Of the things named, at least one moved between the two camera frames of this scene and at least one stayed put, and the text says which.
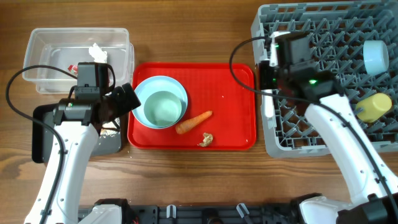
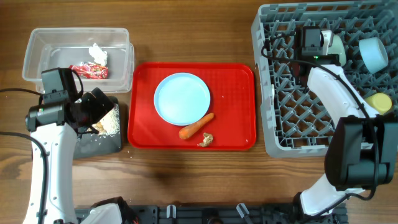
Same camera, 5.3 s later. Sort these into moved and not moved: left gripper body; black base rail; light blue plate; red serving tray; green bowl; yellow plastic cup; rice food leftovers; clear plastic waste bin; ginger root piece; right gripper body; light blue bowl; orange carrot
Moved: left gripper body; green bowl; light blue plate; orange carrot; right gripper body
Not moved: black base rail; light blue bowl; red serving tray; clear plastic waste bin; ginger root piece; yellow plastic cup; rice food leftovers
